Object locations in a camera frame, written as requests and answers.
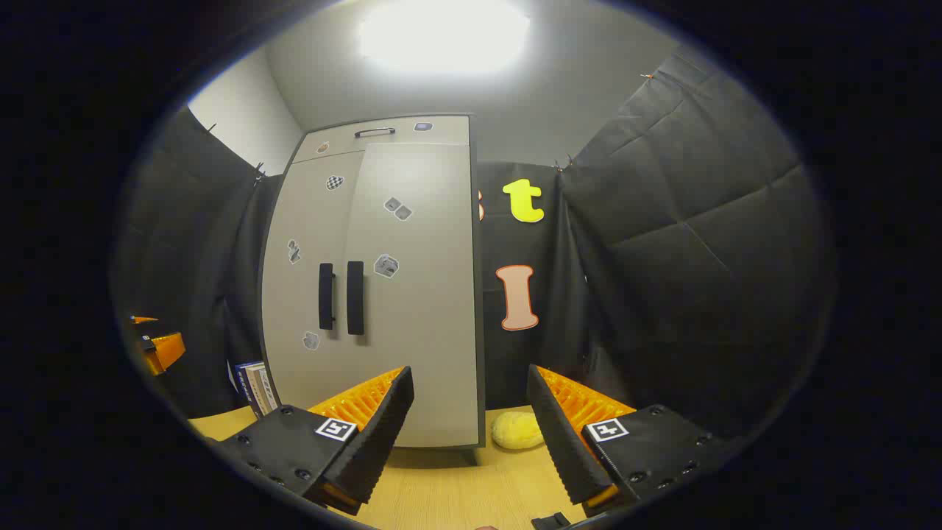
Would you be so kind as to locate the grey cabinet drawer front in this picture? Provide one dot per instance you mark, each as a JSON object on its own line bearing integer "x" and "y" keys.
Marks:
{"x": 441, "y": 136}

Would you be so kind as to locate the blue book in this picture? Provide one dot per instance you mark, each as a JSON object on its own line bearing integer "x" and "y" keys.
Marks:
{"x": 241, "y": 379}

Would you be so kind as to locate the grey double-door shoe cabinet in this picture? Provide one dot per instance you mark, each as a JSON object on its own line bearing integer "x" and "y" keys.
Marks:
{"x": 478, "y": 294}

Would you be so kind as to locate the white and black book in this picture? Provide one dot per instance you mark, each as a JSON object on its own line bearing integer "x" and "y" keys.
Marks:
{"x": 266, "y": 386}

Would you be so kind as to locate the black backdrop cloth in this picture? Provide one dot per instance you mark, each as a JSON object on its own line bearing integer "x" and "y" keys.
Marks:
{"x": 699, "y": 258}

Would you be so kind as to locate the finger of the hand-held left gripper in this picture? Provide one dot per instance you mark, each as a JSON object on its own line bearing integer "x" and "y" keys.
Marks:
{"x": 143, "y": 320}
{"x": 168, "y": 350}

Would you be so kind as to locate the ceiling light panel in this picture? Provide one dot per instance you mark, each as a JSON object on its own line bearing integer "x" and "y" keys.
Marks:
{"x": 441, "y": 33}

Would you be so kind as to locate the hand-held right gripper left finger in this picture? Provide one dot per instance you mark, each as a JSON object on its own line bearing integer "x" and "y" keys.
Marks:
{"x": 383, "y": 434}

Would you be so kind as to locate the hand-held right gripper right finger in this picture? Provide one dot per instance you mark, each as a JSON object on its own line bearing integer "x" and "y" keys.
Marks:
{"x": 563, "y": 442}

